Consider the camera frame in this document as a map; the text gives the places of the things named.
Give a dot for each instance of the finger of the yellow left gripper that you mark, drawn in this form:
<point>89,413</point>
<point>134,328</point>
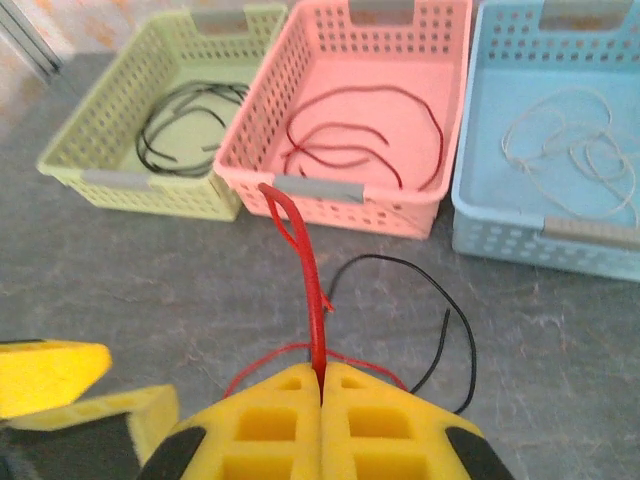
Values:
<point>45,372</point>
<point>145,410</point>

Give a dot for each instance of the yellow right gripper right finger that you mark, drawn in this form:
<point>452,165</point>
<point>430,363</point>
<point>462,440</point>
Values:
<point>390,440</point>

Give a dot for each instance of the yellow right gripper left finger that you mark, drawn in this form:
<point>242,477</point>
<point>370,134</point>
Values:
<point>260,440</point>

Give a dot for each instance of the aluminium frame post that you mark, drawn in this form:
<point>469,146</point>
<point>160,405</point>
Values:
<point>25,35</point>

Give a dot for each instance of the light blue perforated plastic basket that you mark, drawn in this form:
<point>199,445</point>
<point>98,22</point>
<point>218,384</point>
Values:
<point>550,240</point>

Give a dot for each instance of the pink perforated plastic basket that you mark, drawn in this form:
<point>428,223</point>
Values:
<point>350,210</point>

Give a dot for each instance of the light green perforated plastic basket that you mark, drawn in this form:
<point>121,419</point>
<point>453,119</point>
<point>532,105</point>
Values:
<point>150,195</point>

